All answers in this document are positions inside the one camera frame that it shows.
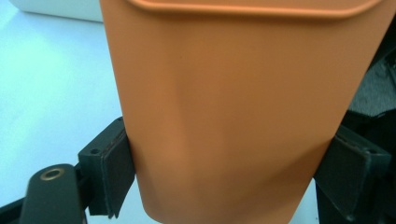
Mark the orange phone case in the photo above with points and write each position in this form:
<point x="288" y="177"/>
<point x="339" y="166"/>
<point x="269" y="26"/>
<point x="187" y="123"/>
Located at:
<point x="233" y="109"/>

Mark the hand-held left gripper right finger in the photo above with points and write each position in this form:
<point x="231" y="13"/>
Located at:
<point x="351" y="174"/>

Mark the white oblong plastic bin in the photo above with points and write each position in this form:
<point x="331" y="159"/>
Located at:
<point x="56" y="8"/>

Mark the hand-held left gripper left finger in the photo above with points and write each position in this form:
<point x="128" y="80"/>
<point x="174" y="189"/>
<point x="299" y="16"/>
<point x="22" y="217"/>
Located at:
<point x="106" y="168"/>

